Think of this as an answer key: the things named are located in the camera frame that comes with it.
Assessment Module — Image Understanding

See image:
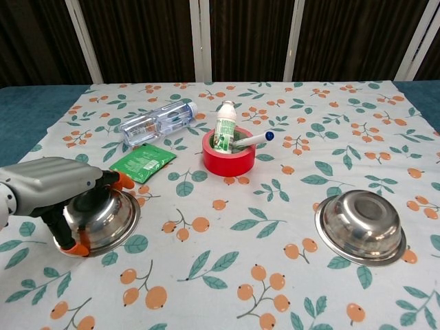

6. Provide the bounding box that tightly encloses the red tape roll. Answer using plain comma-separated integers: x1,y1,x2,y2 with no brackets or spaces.
201,127,257,178

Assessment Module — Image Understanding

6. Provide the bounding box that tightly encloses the clear plastic water bottle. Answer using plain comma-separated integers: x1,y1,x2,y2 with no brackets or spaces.
120,100,199,147

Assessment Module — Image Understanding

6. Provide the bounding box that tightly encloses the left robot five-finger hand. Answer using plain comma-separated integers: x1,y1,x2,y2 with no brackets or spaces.
0,156,135,258

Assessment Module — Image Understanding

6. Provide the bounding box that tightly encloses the green foil sachet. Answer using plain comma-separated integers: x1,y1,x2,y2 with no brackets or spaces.
109,142,177,184

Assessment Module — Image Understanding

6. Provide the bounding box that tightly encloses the small white green-label bottle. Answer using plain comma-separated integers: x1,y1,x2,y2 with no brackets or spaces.
212,100,238,154

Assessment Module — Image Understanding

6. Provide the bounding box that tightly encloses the stainless steel metal bowl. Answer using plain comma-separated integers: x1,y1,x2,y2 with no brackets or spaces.
56,187,142,258
314,188,407,266

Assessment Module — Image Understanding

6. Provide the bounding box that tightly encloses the dark folding screen white frame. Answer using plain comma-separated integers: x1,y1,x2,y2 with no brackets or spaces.
0,0,440,89

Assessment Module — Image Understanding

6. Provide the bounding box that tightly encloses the white marker blue cap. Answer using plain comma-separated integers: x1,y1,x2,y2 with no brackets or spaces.
236,130,275,149

